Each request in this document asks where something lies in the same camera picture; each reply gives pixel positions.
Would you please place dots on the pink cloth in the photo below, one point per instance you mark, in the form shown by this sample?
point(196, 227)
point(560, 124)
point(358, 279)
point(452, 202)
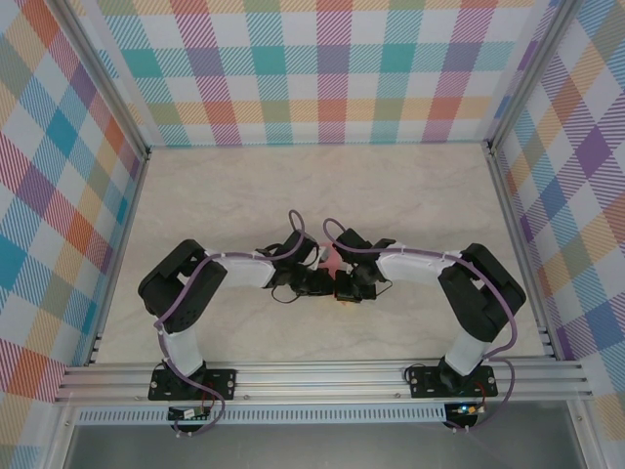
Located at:
point(333, 258)

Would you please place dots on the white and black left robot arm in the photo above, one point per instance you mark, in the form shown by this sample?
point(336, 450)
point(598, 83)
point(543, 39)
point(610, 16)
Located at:
point(180, 303)

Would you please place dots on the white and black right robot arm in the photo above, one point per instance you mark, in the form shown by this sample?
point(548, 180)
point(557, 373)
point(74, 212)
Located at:
point(478, 303)

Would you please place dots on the grey metal panel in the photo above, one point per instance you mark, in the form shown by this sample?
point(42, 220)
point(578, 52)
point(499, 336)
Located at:
point(317, 449)

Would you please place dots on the small circuit board with light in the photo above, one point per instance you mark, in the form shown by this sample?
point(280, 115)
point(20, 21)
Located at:
point(466, 409)

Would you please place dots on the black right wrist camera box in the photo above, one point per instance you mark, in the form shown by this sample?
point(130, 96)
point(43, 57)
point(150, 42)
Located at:
point(354, 288)

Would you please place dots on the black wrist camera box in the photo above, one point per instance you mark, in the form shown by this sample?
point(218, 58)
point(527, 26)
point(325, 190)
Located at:
point(315, 283)
point(354, 288)

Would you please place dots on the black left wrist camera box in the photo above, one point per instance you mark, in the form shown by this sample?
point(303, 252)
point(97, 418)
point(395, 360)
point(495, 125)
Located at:
point(315, 283)

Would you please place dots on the aluminium mounting rail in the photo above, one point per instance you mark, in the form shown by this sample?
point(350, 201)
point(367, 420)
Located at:
point(317, 381)

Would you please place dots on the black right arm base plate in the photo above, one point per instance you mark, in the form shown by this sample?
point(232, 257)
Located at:
point(425, 381)

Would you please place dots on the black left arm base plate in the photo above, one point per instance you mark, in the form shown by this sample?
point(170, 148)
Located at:
point(222, 381)

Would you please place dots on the aluminium table side rail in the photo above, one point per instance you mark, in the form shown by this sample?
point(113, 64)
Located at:
point(118, 259)
point(520, 259)

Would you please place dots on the aluminium frame post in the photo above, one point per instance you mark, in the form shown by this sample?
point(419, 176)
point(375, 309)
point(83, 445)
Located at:
point(112, 73)
point(525, 73)

